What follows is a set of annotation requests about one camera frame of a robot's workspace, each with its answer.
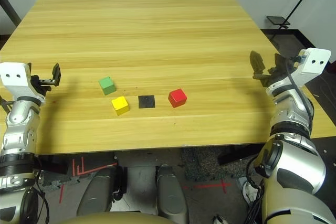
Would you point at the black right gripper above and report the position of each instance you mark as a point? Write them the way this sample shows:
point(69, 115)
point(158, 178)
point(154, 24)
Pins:
point(275, 75)

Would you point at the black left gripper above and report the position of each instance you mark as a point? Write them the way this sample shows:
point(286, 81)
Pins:
point(42, 85)

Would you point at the green wooden block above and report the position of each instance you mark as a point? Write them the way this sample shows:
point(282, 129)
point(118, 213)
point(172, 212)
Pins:
point(107, 86)

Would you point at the yellow wooden block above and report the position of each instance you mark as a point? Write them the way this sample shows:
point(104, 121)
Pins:
point(120, 104)

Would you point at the red wooden block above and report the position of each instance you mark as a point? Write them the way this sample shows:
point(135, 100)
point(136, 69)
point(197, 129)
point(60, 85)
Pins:
point(178, 98)

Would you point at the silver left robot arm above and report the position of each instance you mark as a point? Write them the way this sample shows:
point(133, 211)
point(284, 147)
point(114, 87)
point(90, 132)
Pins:
point(18, 119)

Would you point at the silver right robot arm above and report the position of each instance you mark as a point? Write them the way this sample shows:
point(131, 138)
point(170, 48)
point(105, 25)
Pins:
point(294, 108)

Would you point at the black flat plate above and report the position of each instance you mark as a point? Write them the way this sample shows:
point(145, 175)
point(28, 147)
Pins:
point(278, 20)

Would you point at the dark metal bar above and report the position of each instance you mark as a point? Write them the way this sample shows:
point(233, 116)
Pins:
point(9, 5)

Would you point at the black square marker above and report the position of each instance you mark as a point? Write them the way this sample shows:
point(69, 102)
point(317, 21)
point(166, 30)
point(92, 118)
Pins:
point(147, 102)

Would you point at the grey speckled floor mat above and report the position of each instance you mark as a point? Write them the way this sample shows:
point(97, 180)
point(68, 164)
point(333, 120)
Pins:
point(199, 161)

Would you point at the olive robot torso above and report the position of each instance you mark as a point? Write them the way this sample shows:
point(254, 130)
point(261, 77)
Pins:
point(113, 219)

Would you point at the grey right robot leg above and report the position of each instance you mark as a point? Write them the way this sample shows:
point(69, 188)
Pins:
point(172, 195)

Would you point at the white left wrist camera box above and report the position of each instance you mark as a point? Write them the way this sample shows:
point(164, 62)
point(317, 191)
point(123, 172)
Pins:
point(13, 77)

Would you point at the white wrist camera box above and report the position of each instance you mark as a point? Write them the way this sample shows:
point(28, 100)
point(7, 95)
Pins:
point(315, 61)
point(13, 77)

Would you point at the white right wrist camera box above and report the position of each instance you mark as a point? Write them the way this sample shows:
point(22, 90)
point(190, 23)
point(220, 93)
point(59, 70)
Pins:
point(315, 61)

